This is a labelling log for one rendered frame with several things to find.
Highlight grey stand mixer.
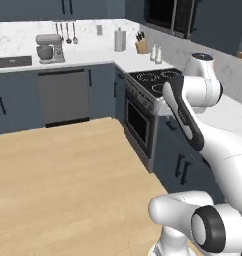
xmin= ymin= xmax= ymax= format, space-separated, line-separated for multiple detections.
xmin=35 ymin=33 xmax=66 ymax=65

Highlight steel oven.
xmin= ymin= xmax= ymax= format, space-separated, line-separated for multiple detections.
xmin=123 ymin=73 xmax=174 ymax=173

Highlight dark blue corner cupboard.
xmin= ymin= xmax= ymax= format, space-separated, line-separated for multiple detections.
xmin=113 ymin=65 xmax=127 ymax=126

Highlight dark blue narrow cupboard door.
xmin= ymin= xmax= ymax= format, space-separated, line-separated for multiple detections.
xmin=87 ymin=64 xmax=116 ymax=120

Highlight dark blue base cupboard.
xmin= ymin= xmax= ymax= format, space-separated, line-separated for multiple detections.
xmin=152 ymin=115 xmax=227 ymax=205

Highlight black hob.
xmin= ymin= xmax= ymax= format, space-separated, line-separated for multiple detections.
xmin=128 ymin=67 xmax=185 ymax=98

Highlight grey dishwasher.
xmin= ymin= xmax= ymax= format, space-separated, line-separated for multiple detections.
xmin=37 ymin=68 xmax=91 ymax=129

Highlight white shaker bottle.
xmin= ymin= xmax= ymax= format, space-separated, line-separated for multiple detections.
xmin=154 ymin=44 xmax=163 ymax=65
xmin=150 ymin=42 xmax=158 ymax=62

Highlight wooden knife block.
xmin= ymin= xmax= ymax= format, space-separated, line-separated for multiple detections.
xmin=134 ymin=31 xmax=149 ymax=55

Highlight white paper towel roll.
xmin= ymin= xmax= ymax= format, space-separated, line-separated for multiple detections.
xmin=113 ymin=27 xmax=128 ymax=53

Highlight hanging metal spoon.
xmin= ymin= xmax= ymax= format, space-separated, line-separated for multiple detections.
xmin=72 ymin=22 xmax=79 ymax=45

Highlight hanging metal ladle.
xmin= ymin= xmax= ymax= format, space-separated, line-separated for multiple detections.
xmin=65 ymin=22 xmax=73 ymax=45

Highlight dark blue sink cupboard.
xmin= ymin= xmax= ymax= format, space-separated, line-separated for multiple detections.
xmin=0 ymin=70 xmax=46 ymax=136

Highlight black microwave oven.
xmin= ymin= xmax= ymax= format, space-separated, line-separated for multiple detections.
xmin=144 ymin=0 xmax=198 ymax=40

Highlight dark sink basin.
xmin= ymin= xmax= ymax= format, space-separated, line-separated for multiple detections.
xmin=0 ymin=55 xmax=33 ymax=69

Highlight black drawer handle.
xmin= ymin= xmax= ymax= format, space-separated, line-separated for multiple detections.
xmin=165 ymin=120 xmax=178 ymax=131

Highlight black cupboard handle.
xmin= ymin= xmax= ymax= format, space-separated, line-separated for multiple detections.
xmin=180 ymin=160 xmax=191 ymax=186
xmin=174 ymin=154 xmax=183 ymax=178

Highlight dark blue wall cupboards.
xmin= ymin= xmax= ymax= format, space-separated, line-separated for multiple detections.
xmin=0 ymin=0 xmax=126 ymax=23

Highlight dark blue wall cupboard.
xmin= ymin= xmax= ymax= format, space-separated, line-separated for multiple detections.
xmin=190 ymin=0 xmax=242 ymax=57

